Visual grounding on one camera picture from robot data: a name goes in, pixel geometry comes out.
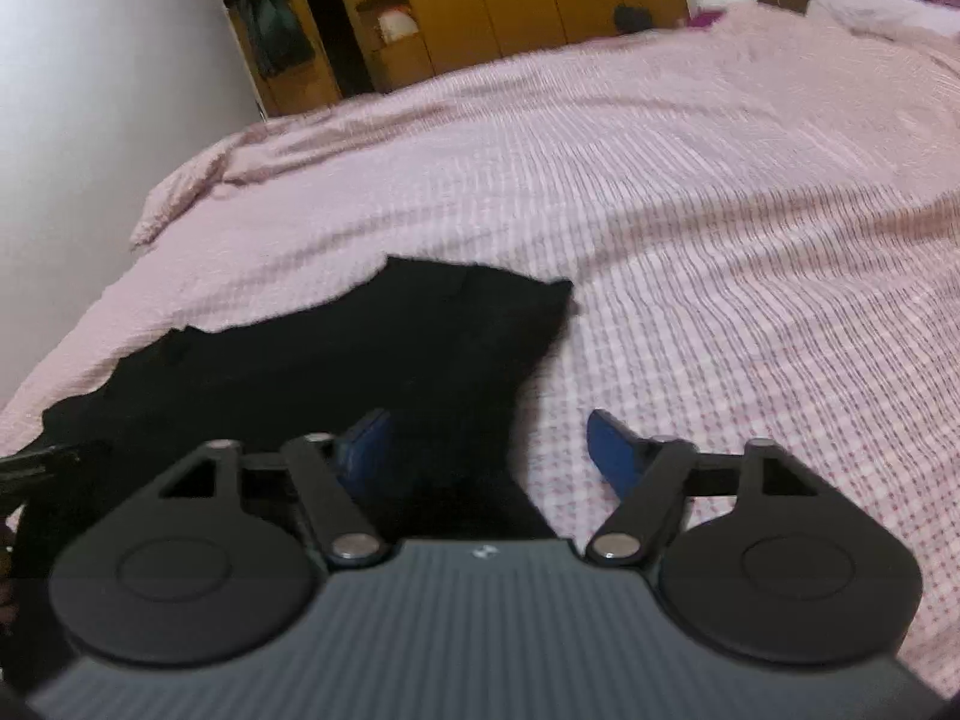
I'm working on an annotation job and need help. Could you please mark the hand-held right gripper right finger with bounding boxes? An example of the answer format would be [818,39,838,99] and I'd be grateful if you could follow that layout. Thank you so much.
[585,409,822,568]

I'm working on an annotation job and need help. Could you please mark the black garment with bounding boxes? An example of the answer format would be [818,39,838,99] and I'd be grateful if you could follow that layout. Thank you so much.
[15,255,577,578]

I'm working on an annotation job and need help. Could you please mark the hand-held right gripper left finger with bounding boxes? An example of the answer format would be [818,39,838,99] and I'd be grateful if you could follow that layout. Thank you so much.
[157,409,395,568]

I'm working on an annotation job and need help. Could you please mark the dark hanging clothes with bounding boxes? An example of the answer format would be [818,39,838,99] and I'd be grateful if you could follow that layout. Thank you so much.
[223,0,317,79]

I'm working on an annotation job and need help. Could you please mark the pale pink pillow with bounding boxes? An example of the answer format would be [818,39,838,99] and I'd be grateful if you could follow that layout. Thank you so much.
[807,0,960,42]

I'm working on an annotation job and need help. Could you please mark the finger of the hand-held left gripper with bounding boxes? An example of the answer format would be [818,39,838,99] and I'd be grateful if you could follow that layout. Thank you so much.
[0,445,85,497]

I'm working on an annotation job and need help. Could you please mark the white container on shelf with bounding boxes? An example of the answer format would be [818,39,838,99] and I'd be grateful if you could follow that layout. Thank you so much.
[376,7,421,46]

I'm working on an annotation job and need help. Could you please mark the pink checked bedspread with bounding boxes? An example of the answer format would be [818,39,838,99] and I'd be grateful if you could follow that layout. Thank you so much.
[0,1,960,698]

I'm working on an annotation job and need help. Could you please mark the wooden wardrobe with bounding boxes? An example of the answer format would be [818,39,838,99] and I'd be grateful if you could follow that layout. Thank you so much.
[165,0,691,118]

